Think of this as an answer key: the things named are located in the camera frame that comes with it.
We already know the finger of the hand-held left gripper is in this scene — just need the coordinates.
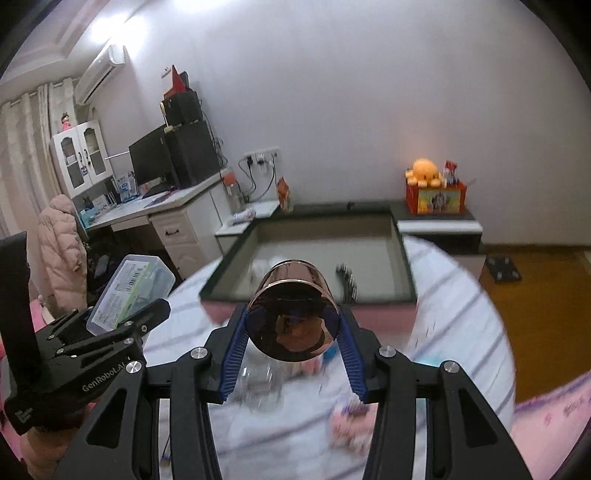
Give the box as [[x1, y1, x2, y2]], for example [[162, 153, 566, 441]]
[[115, 298, 171, 348], [34, 308, 93, 345]]

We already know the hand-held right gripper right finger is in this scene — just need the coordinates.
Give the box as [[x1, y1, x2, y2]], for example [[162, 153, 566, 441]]
[[335, 307, 534, 480]]

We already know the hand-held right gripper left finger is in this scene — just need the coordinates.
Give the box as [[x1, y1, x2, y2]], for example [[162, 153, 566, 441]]
[[69, 307, 252, 480]]

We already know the clear plastic box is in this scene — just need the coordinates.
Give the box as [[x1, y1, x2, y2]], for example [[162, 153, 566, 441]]
[[87, 255, 176, 335]]

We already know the pink and white packet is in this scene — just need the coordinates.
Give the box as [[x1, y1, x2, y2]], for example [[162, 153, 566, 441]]
[[330, 399, 372, 446]]

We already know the copper metal cup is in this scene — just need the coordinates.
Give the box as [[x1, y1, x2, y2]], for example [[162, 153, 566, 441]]
[[247, 259, 342, 363]]

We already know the pink storage box black rim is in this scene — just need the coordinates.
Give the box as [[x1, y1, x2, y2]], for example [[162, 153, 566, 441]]
[[199, 202, 419, 324]]

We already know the pink down jacket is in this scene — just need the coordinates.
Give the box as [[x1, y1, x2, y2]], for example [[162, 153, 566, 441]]
[[38, 194, 88, 315]]

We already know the black comb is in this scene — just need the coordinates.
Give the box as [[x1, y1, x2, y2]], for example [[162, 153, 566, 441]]
[[336, 263, 360, 303]]

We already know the striped white bedsheet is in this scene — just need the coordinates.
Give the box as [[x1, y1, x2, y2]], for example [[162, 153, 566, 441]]
[[139, 235, 515, 480]]

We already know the white desk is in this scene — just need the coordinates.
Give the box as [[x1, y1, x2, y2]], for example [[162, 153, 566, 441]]
[[85, 173, 232, 278]]

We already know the blue white box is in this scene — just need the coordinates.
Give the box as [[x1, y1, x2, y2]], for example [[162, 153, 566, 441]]
[[113, 171, 139, 204]]

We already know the clear bottle orange cap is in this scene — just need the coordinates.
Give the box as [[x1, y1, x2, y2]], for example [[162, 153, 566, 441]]
[[223, 173, 243, 210]]

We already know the black computer monitor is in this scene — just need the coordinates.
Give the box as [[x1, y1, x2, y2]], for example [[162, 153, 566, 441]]
[[128, 126, 178, 185]]

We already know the dark-topped white nightstand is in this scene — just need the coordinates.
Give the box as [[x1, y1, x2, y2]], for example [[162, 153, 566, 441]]
[[390, 203, 483, 254]]

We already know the black computer tower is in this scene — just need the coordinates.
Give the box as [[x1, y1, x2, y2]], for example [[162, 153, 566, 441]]
[[165, 121, 221, 188]]

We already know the beige curtain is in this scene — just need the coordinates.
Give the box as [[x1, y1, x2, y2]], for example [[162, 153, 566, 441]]
[[0, 80, 77, 241]]

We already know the white glass-door cabinet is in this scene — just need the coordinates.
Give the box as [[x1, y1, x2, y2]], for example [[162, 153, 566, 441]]
[[50, 120, 114, 199]]

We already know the black square floor device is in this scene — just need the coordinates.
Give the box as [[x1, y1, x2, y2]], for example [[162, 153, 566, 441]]
[[486, 256, 522, 283]]

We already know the orange snack packet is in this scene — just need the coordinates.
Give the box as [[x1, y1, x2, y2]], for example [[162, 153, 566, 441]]
[[276, 176, 295, 213]]

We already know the red printed box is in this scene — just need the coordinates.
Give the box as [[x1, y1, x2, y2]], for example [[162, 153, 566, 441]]
[[405, 180, 467, 215]]

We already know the orange plush octopus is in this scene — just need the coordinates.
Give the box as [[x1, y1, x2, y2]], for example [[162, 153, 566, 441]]
[[405, 158, 443, 188]]

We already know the red folder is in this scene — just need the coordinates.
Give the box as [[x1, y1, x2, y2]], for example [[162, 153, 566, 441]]
[[168, 65, 190, 95]]

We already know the white air conditioner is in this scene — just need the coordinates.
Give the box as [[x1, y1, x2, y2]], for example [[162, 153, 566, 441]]
[[74, 48, 126, 104]]

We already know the black power cable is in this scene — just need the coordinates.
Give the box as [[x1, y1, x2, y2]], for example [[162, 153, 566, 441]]
[[237, 156, 257, 202]]

